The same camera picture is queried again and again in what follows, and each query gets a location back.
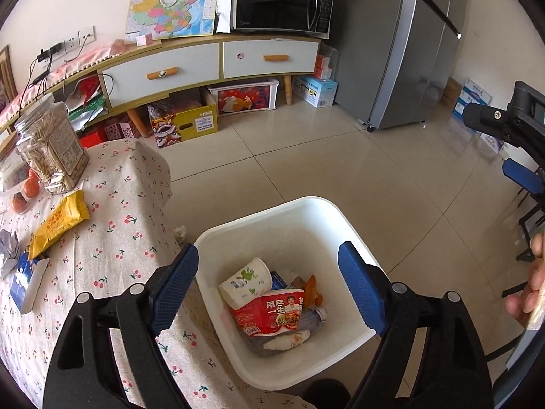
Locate light blue carton box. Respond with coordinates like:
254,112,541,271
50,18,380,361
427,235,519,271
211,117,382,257
292,76,338,108

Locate yellow cardboard box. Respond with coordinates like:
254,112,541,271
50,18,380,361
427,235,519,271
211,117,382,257
146,87,219,148

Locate white plastic trash bin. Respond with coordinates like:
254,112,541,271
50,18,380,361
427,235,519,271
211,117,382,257
195,197,377,391

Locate red white gift box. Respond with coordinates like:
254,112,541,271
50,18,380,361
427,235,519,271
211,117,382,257
208,78,280,116

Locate clear plastic water bottle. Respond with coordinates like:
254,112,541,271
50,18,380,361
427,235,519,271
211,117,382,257
297,306,327,332

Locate black dining chair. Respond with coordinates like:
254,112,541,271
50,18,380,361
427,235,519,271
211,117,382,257
516,205,545,262

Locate clear jar of biscuit sticks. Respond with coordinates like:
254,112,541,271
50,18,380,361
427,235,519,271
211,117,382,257
15,94,89,194

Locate person's right hand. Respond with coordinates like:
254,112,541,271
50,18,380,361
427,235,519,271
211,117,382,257
505,233,544,327

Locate white wooden TV cabinet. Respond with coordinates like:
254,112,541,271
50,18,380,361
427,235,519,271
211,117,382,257
1,34,320,130

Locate stacked blue white cartons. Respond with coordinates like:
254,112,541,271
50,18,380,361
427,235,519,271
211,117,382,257
452,78,492,120

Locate blue cardboard box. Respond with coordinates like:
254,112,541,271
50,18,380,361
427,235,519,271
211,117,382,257
271,271,289,290

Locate yellow snack packet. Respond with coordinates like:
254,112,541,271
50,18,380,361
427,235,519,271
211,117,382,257
28,189,90,259

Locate crumpled paper ball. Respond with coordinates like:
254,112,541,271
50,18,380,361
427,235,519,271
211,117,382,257
0,229,20,279

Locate brown cardboard box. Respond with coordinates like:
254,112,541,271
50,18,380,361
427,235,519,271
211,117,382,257
440,78,462,111

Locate blue white snack box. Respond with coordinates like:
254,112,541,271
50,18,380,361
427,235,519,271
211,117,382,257
10,251,49,315

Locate cherry print tablecloth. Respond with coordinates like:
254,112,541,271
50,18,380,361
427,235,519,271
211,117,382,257
1,139,304,408

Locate red instant noodle bag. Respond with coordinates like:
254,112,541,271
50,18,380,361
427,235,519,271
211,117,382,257
231,289,305,338

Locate white paper cup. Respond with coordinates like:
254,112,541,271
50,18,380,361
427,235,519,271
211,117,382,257
218,258,273,310

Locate black microwave oven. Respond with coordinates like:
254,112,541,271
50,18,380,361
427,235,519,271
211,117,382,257
229,0,334,39

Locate silver double-door refrigerator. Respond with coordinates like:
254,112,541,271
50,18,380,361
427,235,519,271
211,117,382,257
330,0,467,132

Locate colourful map puzzle board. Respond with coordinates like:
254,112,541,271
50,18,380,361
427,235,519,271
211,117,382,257
125,0,217,44

